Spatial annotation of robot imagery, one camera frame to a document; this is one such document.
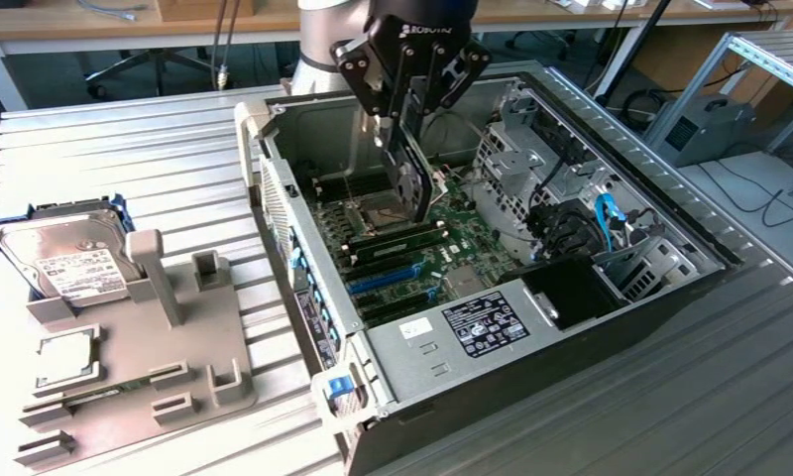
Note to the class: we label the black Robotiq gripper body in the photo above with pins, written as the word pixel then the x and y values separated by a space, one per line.
pixel 423 17

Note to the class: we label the RAM memory stick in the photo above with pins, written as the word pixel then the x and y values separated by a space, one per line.
pixel 415 178

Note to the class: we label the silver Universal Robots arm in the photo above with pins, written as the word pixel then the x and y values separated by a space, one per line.
pixel 324 44

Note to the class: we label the open black PC case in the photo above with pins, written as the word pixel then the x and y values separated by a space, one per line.
pixel 318 129

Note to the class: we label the black office chair base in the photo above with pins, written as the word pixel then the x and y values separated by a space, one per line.
pixel 161 59
pixel 542 37

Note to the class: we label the wooden desk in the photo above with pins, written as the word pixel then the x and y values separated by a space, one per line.
pixel 535 17

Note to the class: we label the silver drive cage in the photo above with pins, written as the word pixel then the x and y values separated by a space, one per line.
pixel 510 163

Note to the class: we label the black RAM slot bank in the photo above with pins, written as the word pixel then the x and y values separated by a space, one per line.
pixel 344 186
pixel 390 233

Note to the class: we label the metal socket cover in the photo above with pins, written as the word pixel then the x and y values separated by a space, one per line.
pixel 442 181

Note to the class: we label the thin metal locking lever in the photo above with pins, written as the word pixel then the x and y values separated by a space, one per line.
pixel 351 191

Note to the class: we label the white box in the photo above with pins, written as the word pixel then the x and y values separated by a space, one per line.
pixel 608 4

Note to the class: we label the CPU socket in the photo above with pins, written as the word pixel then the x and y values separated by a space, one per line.
pixel 370 215

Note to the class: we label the black RAM stick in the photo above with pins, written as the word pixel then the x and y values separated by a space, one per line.
pixel 400 252

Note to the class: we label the green motherboard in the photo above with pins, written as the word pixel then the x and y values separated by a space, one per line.
pixel 450 248

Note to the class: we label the blue expansion slot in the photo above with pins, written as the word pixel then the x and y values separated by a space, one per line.
pixel 383 278

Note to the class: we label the grey equipment box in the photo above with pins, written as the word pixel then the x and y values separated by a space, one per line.
pixel 714 129

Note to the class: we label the silver chipset heatsink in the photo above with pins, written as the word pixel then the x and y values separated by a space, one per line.
pixel 470 280

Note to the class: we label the long black expansion slot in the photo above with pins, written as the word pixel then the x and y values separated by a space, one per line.
pixel 403 315
pixel 396 303

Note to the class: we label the blue disk caddy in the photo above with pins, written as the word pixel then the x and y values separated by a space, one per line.
pixel 124 213

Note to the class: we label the silver disk bay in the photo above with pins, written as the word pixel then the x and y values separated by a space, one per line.
pixel 642 280

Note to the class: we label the grey power supply unit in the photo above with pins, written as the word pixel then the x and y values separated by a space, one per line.
pixel 410 357

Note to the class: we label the silver hard disk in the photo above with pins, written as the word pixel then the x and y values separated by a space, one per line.
pixel 59 248

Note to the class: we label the blue case release latch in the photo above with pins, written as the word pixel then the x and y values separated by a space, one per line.
pixel 338 387

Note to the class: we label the grey parts rack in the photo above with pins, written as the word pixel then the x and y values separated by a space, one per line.
pixel 139 357

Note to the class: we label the silver CPU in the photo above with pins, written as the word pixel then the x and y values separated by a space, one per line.
pixel 65 359

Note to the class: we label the green RAM stick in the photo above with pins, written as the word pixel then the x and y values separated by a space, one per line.
pixel 105 392

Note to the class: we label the beige case corner bracket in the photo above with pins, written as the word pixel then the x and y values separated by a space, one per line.
pixel 248 129
pixel 324 411

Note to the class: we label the aluminium profile frame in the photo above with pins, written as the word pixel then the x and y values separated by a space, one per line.
pixel 767 54

